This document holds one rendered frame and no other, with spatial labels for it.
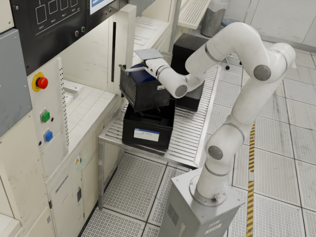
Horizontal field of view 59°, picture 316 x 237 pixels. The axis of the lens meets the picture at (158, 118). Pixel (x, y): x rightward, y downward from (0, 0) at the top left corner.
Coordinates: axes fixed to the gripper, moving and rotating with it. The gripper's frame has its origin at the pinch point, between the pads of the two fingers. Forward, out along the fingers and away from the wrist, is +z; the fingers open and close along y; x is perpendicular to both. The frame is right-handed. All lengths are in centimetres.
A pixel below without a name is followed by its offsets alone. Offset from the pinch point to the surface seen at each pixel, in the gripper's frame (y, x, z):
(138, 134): -7.4, -40.9, -11.2
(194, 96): 44, -39, 8
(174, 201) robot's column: -1, -61, -46
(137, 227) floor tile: -5, -125, -22
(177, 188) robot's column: -1, -50, -46
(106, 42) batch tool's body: -11.0, -4.3, 30.1
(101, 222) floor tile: -27, -125, -7
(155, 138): 1.0, -41.3, -17.1
